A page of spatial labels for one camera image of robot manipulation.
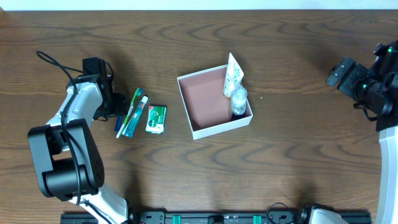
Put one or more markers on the white cream tube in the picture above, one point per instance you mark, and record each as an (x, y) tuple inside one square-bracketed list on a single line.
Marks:
[(234, 74)]

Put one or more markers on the green Dettol soap bar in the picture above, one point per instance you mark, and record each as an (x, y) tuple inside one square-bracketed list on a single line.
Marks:
[(156, 119)]

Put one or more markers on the black mounting rail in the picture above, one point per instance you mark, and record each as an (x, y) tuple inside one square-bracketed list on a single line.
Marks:
[(274, 216)]

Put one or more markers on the green white toothbrush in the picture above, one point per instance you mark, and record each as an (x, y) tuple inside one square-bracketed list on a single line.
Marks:
[(137, 93)]

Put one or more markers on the teal toothpaste tube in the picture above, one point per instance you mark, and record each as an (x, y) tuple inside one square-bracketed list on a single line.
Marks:
[(132, 124)]

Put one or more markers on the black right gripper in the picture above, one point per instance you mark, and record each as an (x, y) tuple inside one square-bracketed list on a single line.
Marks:
[(337, 76)]

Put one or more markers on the white cardboard box pink inside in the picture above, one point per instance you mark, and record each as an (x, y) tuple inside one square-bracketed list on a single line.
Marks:
[(206, 107)]

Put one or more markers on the clear spray bottle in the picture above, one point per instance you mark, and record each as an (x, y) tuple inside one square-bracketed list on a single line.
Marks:
[(239, 98)]

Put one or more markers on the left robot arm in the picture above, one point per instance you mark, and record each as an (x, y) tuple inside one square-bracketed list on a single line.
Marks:
[(67, 161)]

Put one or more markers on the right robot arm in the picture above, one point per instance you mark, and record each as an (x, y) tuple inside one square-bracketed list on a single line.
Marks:
[(385, 67)]

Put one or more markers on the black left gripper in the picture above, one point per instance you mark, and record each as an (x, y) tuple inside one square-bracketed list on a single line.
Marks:
[(117, 104)]

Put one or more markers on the blue disposable razor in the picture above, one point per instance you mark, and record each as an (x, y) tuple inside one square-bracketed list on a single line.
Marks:
[(118, 123)]

